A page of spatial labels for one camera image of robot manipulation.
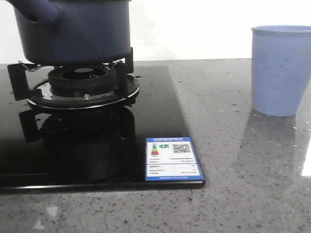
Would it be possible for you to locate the black glass gas stove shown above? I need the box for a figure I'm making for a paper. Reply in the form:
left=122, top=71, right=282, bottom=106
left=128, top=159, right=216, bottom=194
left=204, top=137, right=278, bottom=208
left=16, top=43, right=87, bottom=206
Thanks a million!
left=0, top=66, right=207, bottom=189

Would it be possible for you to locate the dark blue cooking pot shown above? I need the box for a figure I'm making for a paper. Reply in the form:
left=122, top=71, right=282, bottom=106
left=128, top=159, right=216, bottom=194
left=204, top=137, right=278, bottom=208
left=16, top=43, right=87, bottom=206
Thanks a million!
left=10, top=0, right=131, bottom=66

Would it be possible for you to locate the black pot support grate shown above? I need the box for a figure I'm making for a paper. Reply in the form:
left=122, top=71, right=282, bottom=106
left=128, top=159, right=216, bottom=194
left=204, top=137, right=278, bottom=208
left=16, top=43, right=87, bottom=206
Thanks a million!
left=7, top=53, right=139, bottom=111

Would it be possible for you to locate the black round gas burner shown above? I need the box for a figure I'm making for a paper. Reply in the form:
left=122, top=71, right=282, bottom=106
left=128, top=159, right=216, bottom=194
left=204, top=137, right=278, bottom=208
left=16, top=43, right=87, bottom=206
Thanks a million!
left=48, top=65, right=117, bottom=97

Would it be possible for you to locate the light blue ribbed cup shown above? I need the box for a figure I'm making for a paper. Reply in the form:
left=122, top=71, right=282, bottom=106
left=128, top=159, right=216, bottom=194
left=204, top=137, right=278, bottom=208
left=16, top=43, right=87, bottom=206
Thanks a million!
left=252, top=25, right=311, bottom=117

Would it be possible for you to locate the blue energy label sticker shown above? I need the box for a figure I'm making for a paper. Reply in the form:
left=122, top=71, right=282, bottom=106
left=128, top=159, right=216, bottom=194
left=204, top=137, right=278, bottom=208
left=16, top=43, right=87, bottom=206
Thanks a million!
left=145, top=137, right=204, bottom=182

